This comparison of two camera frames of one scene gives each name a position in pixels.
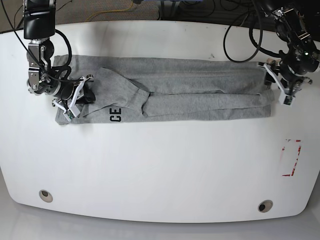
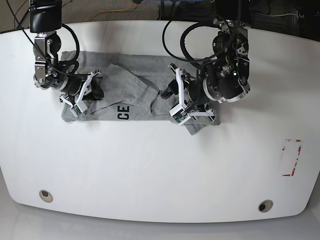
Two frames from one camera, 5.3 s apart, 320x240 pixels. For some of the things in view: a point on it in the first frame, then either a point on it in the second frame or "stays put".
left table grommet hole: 46,196 stays put
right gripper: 298,61 -> 219,81
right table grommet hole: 265,206 stays put
